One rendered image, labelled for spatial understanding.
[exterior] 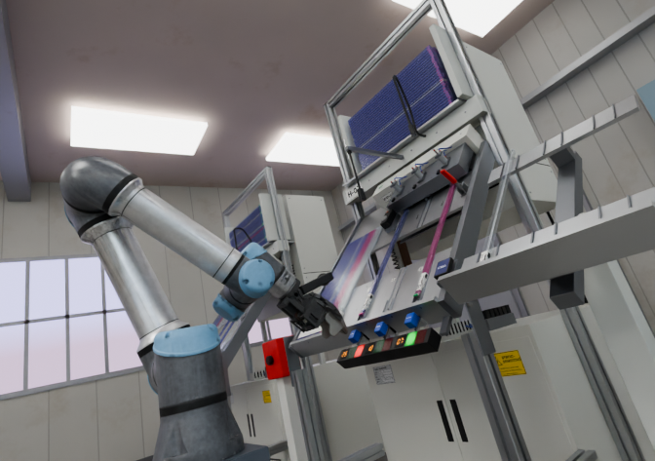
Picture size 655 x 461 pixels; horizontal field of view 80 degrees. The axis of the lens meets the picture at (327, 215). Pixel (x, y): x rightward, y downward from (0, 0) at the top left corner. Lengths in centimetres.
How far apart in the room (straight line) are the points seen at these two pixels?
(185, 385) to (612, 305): 77
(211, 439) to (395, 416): 95
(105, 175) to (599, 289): 96
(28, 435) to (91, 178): 426
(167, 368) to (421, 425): 97
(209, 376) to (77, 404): 426
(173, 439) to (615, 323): 79
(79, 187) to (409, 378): 115
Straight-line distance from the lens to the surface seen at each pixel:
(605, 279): 90
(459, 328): 148
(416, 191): 143
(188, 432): 76
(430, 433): 151
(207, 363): 77
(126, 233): 98
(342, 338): 124
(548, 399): 124
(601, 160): 418
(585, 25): 452
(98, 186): 88
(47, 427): 501
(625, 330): 91
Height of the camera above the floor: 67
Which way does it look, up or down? 19 degrees up
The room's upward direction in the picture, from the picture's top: 14 degrees counter-clockwise
